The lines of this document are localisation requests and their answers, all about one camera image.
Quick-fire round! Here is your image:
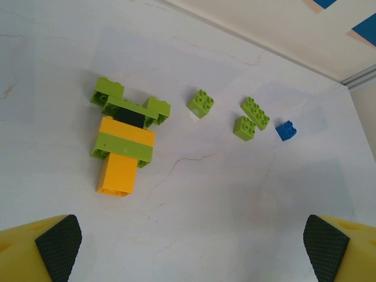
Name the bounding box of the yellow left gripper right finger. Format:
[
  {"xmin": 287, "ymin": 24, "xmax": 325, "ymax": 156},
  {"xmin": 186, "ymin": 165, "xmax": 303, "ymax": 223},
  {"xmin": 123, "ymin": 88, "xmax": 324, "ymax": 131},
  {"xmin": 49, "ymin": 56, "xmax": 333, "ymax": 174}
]
[{"xmin": 303, "ymin": 214, "xmax": 376, "ymax": 282}]

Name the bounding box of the yellow wide lego brick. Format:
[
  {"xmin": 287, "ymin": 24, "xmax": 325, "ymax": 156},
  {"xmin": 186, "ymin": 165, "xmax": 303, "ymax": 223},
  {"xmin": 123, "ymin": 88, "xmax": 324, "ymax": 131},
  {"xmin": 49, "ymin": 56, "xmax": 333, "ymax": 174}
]
[{"xmin": 98, "ymin": 116, "xmax": 156, "ymax": 146}]

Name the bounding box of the black lego brick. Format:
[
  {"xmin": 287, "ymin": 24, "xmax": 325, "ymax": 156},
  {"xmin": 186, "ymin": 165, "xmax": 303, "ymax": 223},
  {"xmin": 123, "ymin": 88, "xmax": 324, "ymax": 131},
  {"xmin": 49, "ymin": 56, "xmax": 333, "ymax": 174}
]
[{"xmin": 113, "ymin": 107, "xmax": 147, "ymax": 129}]

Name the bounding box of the green long lego brick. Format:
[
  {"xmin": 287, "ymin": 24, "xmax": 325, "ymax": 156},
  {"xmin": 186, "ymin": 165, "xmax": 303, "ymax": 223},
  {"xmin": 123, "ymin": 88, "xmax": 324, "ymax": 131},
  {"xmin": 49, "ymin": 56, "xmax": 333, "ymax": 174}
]
[
  {"xmin": 89, "ymin": 131, "xmax": 156, "ymax": 169},
  {"xmin": 101, "ymin": 96, "xmax": 159, "ymax": 129},
  {"xmin": 240, "ymin": 96, "xmax": 270, "ymax": 132}
]

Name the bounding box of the aluminium right corner post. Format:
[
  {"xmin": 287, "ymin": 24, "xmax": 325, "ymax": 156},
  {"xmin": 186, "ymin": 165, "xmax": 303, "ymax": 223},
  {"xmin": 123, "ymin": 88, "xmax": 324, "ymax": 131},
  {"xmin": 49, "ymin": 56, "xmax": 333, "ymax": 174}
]
[{"xmin": 341, "ymin": 64, "xmax": 376, "ymax": 89}]

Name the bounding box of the green square lego brick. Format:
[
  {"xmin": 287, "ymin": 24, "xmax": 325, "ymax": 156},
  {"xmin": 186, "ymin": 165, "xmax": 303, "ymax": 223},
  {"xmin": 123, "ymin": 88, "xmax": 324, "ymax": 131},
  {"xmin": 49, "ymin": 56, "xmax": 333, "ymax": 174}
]
[
  {"xmin": 233, "ymin": 115, "xmax": 257, "ymax": 142},
  {"xmin": 89, "ymin": 76, "xmax": 126, "ymax": 107},
  {"xmin": 142, "ymin": 96, "xmax": 172, "ymax": 126},
  {"xmin": 187, "ymin": 89, "xmax": 215, "ymax": 120}
]

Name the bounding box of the yellow square lego brick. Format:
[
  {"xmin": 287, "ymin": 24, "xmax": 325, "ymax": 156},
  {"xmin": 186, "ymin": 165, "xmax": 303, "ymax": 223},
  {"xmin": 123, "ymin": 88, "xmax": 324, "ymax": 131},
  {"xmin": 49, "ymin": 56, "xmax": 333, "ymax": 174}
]
[{"xmin": 96, "ymin": 152, "xmax": 139, "ymax": 196}]

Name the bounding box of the blue square lego brick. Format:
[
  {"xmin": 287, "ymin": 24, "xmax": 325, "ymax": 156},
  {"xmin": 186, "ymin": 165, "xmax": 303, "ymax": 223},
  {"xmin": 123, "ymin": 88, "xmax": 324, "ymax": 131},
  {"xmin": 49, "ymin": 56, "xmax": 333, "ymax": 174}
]
[{"xmin": 275, "ymin": 120, "xmax": 297, "ymax": 142}]

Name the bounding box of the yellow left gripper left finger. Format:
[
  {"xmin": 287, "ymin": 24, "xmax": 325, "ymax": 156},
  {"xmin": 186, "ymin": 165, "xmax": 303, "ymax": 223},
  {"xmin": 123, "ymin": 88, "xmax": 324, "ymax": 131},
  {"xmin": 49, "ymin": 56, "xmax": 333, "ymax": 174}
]
[{"xmin": 0, "ymin": 214, "xmax": 83, "ymax": 282}]

